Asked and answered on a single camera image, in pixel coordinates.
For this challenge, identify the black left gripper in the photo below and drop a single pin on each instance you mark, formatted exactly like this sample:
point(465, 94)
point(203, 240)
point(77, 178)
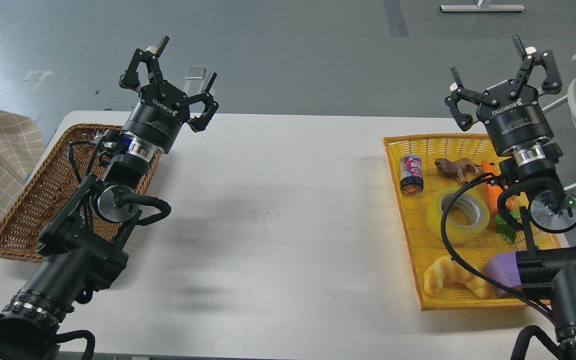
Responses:
point(160, 116)

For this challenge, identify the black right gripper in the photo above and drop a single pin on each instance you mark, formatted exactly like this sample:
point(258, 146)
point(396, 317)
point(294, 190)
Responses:
point(515, 120)

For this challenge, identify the yellow tape roll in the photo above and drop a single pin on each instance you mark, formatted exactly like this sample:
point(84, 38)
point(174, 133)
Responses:
point(465, 221)

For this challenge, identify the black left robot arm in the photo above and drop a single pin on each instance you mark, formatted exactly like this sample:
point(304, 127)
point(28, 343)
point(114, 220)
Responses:
point(83, 245)

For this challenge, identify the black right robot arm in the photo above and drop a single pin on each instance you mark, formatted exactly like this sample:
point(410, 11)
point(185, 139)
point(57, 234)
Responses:
point(533, 200)

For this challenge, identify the brown toy lion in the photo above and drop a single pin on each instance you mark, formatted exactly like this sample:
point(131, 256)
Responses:
point(457, 168)

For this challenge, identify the orange toy carrot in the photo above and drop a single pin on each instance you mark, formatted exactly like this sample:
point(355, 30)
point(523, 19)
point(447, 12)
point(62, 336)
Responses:
point(493, 190)

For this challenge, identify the white stand base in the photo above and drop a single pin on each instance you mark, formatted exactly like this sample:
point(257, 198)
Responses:
point(482, 6)

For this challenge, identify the small soda can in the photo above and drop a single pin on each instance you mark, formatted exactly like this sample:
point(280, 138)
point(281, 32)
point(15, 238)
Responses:
point(411, 177)

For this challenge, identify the brown wicker basket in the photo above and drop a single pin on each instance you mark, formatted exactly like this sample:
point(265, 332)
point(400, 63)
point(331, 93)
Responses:
point(48, 190)

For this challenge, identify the yellow plastic basket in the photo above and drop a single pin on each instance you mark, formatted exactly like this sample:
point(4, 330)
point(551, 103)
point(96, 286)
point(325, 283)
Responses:
point(421, 246)

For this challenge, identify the purple foam block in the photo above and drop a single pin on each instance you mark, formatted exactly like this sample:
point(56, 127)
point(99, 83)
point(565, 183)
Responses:
point(503, 268)

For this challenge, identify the toy croissant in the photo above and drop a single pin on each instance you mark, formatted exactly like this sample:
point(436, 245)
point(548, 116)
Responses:
point(446, 271)

